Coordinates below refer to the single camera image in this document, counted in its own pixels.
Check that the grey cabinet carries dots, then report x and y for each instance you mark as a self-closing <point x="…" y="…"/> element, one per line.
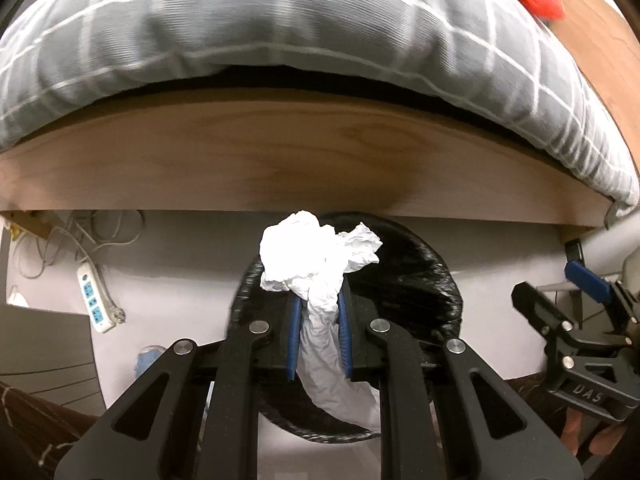
<point x="45" y="355"/>

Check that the blue cloth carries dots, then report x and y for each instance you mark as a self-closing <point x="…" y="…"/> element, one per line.
<point x="146" y="362"/>

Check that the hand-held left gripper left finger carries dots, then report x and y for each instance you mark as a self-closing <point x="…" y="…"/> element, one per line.
<point x="294" y="335"/>

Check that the white tissue paper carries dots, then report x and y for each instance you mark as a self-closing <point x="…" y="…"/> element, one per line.
<point x="300" y="255"/>

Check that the person's right hand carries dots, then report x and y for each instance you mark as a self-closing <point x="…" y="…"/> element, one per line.
<point x="572" y="435"/>

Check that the white power strip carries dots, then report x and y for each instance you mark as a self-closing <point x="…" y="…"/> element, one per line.
<point x="95" y="300"/>

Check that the black bin with bag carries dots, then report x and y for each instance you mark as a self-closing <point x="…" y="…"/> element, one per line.
<point x="415" y="280"/>

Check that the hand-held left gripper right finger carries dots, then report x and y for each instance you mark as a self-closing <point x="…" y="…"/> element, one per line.
<point x="345" y="340"/>

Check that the wooden bed frame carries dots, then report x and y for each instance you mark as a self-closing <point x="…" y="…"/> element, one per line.
<point x="250" y="160"/>

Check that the person's right leg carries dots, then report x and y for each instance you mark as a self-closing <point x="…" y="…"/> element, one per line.
<point x="530" y="390"/>

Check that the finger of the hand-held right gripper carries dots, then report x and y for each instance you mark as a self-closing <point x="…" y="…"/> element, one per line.
<point x="542" y="310"/>
<point x="587" y="280"/>

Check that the grey checked bed sheet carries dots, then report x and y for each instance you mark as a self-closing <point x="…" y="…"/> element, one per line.
<point x="300" y="15"/>

